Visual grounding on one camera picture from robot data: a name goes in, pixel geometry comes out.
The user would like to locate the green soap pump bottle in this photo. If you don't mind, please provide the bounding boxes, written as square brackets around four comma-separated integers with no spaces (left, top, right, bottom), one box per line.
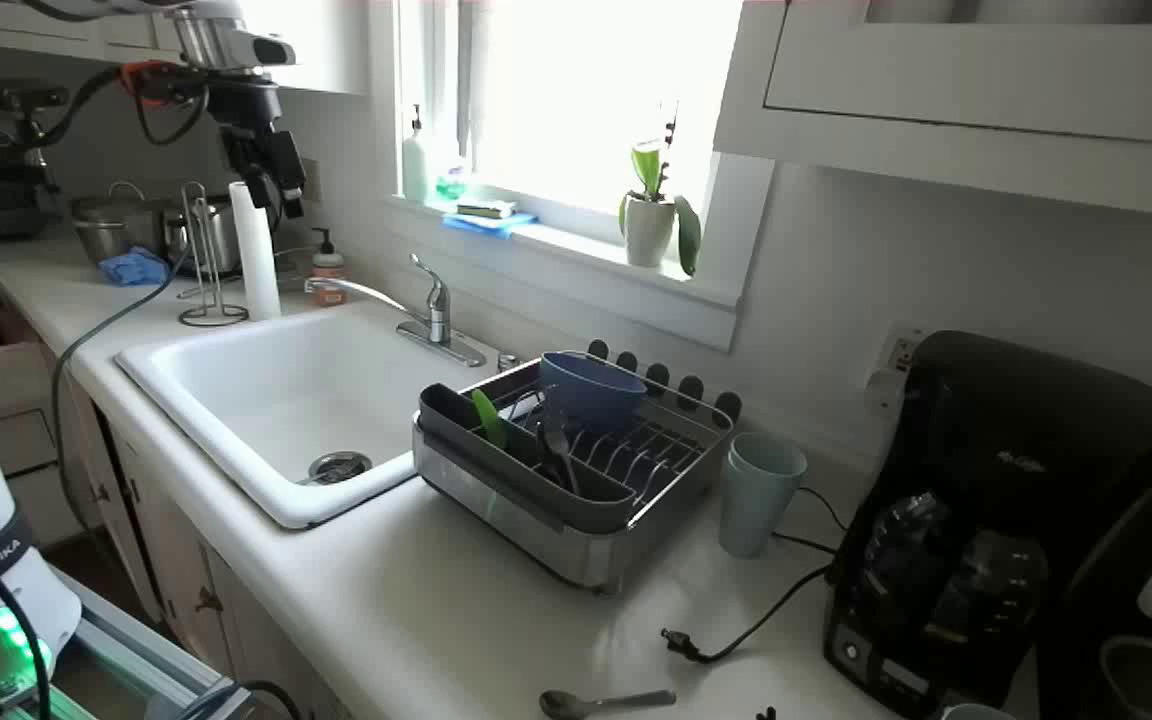
[397,105,432,208]

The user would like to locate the potted plant white pot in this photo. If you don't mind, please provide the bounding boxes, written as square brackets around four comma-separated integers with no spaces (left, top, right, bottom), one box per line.
[616,113,708,279]

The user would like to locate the black kitchen appliance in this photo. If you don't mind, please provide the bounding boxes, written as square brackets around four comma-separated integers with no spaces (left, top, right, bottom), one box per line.
[1033,436,1152,720]

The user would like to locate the long black cable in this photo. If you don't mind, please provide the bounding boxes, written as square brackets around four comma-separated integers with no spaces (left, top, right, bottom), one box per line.
[50,271,180,534]

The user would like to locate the sponge in tray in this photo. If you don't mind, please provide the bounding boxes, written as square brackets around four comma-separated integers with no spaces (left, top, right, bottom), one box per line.
[454,194,519,228]

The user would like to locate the white kitchen sink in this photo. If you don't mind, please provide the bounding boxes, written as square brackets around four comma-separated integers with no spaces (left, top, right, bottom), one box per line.
[113,300,501,534]

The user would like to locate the blue crumpled rag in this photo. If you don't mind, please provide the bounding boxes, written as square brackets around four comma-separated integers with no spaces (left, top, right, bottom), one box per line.
[95,243,171,291]

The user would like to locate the metal spoon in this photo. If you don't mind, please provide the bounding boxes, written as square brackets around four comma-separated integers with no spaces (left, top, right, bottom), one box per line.
[535,682,681,720]

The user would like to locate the grey steel dish rack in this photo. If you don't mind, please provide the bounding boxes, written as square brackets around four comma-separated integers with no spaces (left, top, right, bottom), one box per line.
[407,337,750,596]

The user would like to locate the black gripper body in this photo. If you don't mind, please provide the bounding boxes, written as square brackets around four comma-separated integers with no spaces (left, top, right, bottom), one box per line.
[210,76,291,155]

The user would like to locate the black power cord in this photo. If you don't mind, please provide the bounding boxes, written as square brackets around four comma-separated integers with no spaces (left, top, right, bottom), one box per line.
[658,480,852,668]

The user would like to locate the pale teal cup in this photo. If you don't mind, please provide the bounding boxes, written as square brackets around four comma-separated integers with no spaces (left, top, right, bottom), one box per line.
[715,430,812,561]

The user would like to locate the robot mounting stand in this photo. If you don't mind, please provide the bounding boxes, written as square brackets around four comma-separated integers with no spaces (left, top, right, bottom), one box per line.
[0,572,251,720]

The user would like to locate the amber soap dispenser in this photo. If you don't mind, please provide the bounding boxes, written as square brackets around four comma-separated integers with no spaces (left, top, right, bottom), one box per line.
[304,225,353,312]

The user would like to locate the white base cabinets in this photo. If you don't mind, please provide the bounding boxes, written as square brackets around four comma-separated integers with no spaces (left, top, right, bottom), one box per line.
[54,384,342,720]

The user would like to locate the steel pot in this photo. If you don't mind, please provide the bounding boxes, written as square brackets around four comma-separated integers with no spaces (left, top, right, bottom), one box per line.
[70,185,161,267]

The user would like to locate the chrome faucet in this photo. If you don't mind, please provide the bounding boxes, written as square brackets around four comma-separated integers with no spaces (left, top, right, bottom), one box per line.
[328,250,487,370]

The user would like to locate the white framed window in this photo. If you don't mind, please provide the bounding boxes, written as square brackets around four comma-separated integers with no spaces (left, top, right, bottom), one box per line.
[369,0,781,350]

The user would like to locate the metal paper towel holder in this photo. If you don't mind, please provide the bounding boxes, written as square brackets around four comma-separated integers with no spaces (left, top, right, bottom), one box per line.
[171,181,251,330]

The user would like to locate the black coffee maker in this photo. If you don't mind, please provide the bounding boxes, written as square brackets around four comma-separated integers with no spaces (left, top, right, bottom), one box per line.
[826,326,1152,714]

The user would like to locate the white wall outlet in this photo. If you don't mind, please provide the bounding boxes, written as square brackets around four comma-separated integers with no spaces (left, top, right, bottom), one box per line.
[868,322,927,410]

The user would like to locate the steel kettle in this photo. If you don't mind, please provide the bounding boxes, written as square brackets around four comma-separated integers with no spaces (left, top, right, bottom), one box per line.
[155,190,244,279]

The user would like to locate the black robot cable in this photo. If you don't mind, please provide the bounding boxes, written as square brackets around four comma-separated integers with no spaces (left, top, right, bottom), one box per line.
[22,55,211,153]

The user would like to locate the white paper towel roll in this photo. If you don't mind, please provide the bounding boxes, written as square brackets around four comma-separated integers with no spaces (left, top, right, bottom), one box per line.
[226,177,284,321]

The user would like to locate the green utensil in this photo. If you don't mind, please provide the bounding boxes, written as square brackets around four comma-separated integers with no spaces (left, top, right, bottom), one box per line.
[467,387,516,450]

